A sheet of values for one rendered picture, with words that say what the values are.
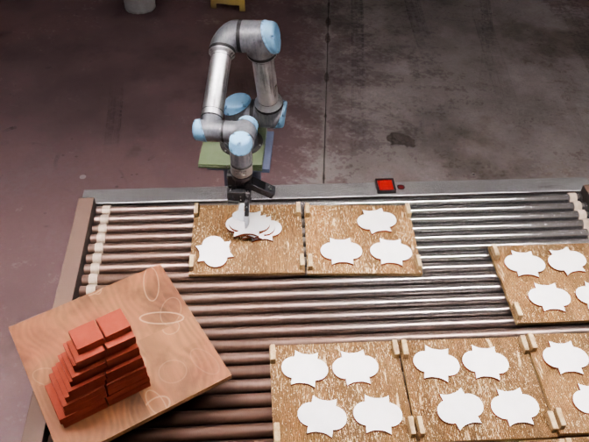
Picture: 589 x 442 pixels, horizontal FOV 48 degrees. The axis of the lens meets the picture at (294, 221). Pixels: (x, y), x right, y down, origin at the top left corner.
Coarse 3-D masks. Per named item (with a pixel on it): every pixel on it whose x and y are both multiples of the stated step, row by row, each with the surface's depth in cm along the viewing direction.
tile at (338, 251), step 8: (336, 240) 242; (344, 240) 243; (328, 248) 240; (336, 248) 240; (344, 248) 240; (352, 248) 240; (360, 248) 240; (328, 256) 237; (336, 256) 237; (344, 256) 237; (352, 256) 237; (360, 256) 238; (352, 264) 235
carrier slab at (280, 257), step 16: (208, 208) 254; (224, 208) 254; (256, 208) 255; (272, 208) 255; (288, 208) 255; (208, 224) 248; (224, 224) 248; (288, 224) 249; (192, 240) 242; (224, 240) 242; (240, 240) 243; (288, 240) 243; (240, 256) 237; (256, 256) 237; (272, 256) 237; (288, 256) 238; (192, 272) 231; (208, 272) 231; (224, 272) 232; (240, 272) 232; (256, 272) 232; (272, 272) 232; (288, 272) 232; (304, 272) 233
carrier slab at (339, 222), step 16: (304, 208) 256; (320, 208) 256; (336, 208) 256; (352, 208) 256; (368, 208) 257; (384, 208) 257; (400, 208) 257; (320, 224) 250; (336, 224) 250; (352, 224) 250; (400, 224) 251; (320, 240) 244; (352, 240) 244; (368, 240) 244; (320, 256) 238; (368, 256) 239; (320, 272) 233; (336, 272) 233; (352, 272) 233; (368, 272) 233; (384, 272) 234; (400, 272) 234; (416, 272) 234
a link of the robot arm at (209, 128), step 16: (224, 32) 235; (224, 48) 234; (224, 64) 233; (208, 80) 232; (224, 80) 232; (208, 96) 228; (224, 96) 231; (208, 112) 226; (192, 128) 225; (208, 128) 224
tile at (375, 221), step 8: (360, 216) 252; (368, 216) 252; (376, 216) 252; (384, 216) 252; (392, 216) 252; (360, 224) 249; (368, 224) 249; (376, 224) 249; (384, 224) 249; (392, 224) 249; (376, 232) 247
